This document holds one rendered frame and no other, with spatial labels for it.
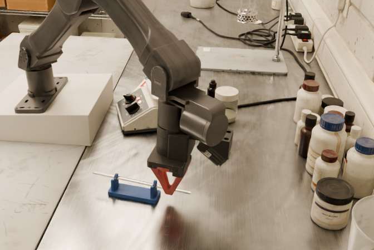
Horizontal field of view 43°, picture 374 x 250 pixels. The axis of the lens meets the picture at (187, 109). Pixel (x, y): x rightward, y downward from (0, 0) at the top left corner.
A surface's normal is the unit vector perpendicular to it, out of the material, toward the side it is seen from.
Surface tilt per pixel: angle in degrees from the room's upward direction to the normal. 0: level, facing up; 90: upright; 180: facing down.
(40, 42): 87
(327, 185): 0
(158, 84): 91
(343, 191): 0
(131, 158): 0
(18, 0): 86
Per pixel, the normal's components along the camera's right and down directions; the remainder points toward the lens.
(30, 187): 0.04, -0.89
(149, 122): 0.26, 0.45
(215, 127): 0.73, 0.36
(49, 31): -0.66, 0.38
